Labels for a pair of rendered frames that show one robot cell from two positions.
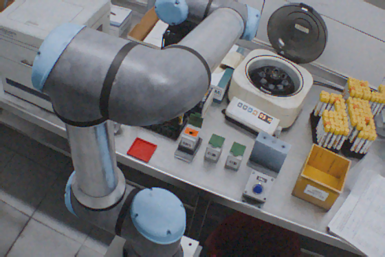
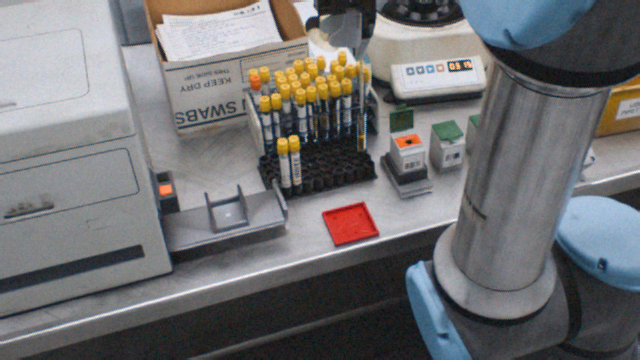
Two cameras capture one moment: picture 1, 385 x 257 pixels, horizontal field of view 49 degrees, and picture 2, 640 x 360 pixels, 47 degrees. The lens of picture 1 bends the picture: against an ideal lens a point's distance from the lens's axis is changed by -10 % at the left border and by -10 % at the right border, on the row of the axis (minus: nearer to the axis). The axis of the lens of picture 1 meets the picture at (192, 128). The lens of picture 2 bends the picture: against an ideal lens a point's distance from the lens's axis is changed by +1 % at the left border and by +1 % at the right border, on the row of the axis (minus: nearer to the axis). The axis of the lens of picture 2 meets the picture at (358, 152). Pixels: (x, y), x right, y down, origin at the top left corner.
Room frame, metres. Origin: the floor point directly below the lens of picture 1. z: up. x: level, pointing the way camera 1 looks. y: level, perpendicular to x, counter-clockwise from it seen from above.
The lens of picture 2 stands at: (0.22, 0.52, 1.68)
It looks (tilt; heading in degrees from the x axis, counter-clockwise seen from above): 42 degrees down; 327
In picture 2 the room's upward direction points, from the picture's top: straight up
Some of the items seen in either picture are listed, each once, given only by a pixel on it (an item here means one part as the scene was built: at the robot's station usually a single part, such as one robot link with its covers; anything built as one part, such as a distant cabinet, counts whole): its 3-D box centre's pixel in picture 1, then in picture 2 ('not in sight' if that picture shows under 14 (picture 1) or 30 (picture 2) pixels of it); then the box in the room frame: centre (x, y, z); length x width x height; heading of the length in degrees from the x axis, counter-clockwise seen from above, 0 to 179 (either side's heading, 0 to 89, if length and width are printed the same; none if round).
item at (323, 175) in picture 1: (321, 177); (615, 86); (0.83, -0.40, 0.93); 0.13 x 0.13 x 0.10; 73
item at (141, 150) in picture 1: (141, 149); (350, 223); (0.85, 0.13, 0.88); 0.07 x 0.07 x 0.01; 76
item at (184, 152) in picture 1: (188, 145); (406, 168); (0.89, 0.00, 0.89); 0.09 x 0.05 x 0.04; 167
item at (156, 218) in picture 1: (154, 222); (593, 269); (0.50, 0.04, 1.07); 0.13 x 0.12 x 0.14; 77
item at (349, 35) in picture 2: not in sight; (348, 37); (0.94, 0.07, 1.13); 0.06 x 0.03 x 0.09; 77
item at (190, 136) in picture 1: (190, 139); (406, 155); (0.89, 0.00, 0.92); 0.05 x 0.04 x 0.06; 167
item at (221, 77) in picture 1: (222, 67); (328, 41); (1.22, -0.06, 0.92); 0.24 x 0.12 x 0.10; 166
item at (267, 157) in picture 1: (269, 153); not in sight; (0.89, -0.23, 0.92); 0.10 x 0.07 x 0.10; 71
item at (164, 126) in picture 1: (157, 108); (315, 146); (0.97, 0.11, 0.93); 0.17 x 0.09 x 0.11; 77
